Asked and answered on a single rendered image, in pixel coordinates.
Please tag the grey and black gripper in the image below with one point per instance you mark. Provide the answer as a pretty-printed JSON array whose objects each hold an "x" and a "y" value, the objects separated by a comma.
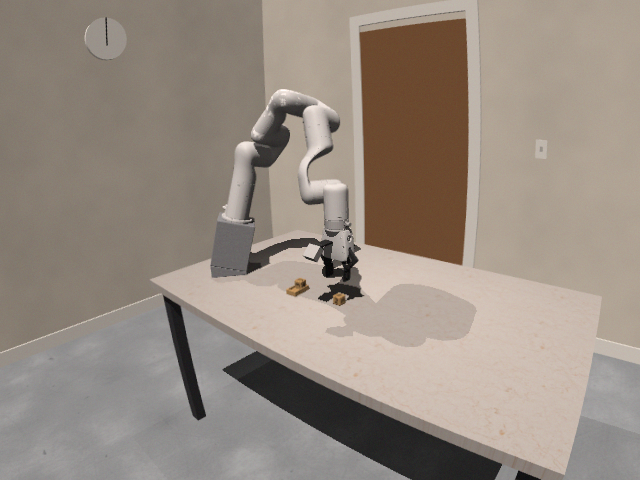
[{"x": 342, "y": 250}]

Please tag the wooden tray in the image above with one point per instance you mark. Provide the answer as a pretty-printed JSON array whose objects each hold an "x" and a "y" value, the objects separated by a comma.
[{"x": 295, "y": 292}]

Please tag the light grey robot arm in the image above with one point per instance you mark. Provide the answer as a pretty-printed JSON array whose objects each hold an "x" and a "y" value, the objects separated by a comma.
[{"x": 266, "y": 132}]

